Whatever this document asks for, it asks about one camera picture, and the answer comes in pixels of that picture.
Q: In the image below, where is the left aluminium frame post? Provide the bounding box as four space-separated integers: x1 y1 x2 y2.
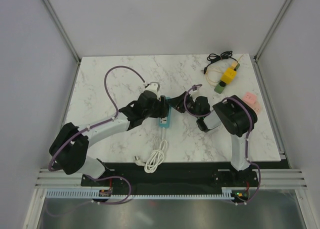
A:
33 0 82 65

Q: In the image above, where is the white coiled power cord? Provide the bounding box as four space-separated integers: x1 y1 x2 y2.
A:
134 127 169 174

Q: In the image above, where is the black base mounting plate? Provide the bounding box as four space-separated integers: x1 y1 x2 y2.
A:
81 162 258 196

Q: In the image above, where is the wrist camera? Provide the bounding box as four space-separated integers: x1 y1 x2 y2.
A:
191 84 203 95
144 82 160 95

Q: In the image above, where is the yellow cube socket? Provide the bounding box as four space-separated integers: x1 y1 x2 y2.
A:
220 67 237 85

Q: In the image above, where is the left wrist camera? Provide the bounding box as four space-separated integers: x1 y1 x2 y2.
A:
144 82 160 95

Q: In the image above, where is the aluminium frame post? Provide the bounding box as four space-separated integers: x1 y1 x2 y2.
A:
252 0 300 62
33 0 82 65

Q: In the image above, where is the teal power strip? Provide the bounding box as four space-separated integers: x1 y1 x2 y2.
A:
158 97 172 129

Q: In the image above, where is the black coiled cable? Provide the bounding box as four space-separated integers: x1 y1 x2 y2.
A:
203 50 234 74

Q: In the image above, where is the white slotted cable duct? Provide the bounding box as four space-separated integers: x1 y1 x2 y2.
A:
45 187 248 200

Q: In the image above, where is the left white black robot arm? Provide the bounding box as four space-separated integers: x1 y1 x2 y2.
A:
48 90 169 186

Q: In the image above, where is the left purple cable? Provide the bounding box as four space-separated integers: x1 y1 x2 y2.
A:
47 65 146 174

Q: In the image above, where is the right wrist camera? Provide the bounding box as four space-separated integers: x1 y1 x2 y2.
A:
191 84 203 95

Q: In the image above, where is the pink cube socket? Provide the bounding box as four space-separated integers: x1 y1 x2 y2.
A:
242 92 262 114

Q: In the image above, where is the beige thin cable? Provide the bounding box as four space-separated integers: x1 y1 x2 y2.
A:
204 54 245 85

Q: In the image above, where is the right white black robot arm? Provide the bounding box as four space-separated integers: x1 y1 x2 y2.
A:
167 92 258 186

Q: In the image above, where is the green power strip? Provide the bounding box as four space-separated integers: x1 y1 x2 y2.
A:
214 61 240 94

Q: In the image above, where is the right aluminium frame post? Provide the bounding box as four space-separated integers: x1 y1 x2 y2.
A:
252 0 300 62

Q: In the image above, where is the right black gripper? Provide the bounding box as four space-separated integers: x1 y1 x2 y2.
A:
166 91 201 119

